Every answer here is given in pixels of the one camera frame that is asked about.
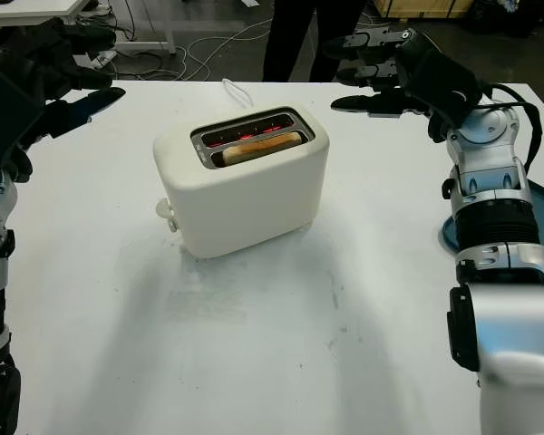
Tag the person in black trousers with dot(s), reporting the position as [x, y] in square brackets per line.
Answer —
[290, 41]

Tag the white desk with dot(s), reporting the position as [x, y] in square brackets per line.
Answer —
[95, 18]

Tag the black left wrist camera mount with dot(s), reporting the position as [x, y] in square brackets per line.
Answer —
[4, 109]

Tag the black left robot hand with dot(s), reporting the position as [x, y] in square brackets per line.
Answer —
[50, 50]

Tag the white power strip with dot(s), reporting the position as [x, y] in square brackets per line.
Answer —
[103, 58]

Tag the white two-slot toaster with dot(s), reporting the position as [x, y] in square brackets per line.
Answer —
[249, 204]

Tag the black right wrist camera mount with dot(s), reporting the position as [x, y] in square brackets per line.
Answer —
[458, 86]

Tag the wooden crate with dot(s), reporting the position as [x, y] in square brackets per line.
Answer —
[421, 6]

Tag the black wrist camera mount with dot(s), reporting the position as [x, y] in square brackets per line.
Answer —
[4, 109]
[458, 86]

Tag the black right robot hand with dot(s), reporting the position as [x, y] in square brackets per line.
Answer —
[412, 68]

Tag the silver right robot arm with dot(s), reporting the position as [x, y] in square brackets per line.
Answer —
[503, 281]

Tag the toasted bread slice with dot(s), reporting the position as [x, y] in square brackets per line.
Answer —
[263, 147]

